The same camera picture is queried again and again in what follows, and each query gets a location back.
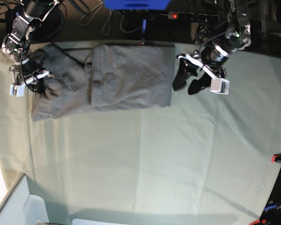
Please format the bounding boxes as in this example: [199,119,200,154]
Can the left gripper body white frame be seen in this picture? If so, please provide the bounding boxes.
[176,52,230,95]

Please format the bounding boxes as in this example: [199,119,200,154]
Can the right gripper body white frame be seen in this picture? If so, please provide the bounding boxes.
[9,67,54,97]

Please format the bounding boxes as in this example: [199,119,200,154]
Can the grey t-shirt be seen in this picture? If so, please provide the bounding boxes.
[31,45,175,122]

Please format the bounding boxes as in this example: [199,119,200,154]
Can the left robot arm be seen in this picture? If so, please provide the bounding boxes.
[172,0,251,95]

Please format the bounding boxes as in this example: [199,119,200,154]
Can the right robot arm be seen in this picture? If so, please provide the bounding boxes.
[1,0,60,97]

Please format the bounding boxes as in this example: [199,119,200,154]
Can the black power strip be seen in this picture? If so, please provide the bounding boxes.
[166,12,219,23]

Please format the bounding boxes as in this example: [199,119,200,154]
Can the blue box at top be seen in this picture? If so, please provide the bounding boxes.
[104,0,170,10]

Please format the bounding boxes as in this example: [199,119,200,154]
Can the white bin bottom left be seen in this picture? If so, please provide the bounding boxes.
[0,173,50,225]

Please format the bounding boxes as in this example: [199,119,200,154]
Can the red clamp bottom right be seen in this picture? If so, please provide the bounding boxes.
[249,219,267,225]

